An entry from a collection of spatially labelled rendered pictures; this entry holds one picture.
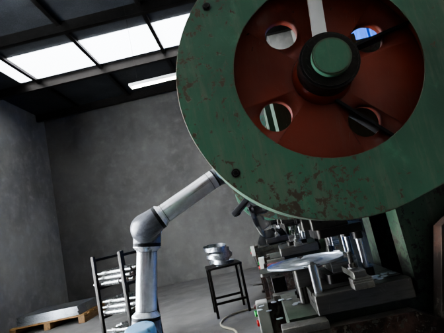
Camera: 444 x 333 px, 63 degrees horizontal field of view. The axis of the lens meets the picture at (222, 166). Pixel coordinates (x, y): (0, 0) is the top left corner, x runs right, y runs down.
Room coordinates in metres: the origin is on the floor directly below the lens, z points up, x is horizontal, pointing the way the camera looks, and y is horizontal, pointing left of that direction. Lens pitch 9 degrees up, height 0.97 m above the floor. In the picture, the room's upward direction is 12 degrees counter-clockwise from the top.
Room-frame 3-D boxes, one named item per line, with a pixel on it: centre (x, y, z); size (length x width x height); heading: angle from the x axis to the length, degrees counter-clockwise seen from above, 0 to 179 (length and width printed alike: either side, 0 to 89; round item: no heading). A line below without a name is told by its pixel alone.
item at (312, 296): (1.40, -0.36, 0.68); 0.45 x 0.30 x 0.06; 177
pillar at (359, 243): (1.31, -0.41, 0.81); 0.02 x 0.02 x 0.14
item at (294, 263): (1.41, -0.23, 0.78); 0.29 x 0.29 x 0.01
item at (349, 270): (1.23, -0.35, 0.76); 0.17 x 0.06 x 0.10; 177
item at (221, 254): (4.46, 0.24, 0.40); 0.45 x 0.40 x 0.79; 9
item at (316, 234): (1.40, -0.36, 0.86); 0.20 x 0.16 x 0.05; 177
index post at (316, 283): (1.23, -0.22, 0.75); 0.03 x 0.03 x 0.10; 87
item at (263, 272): (1.41, -0.18, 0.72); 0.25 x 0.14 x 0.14; 87
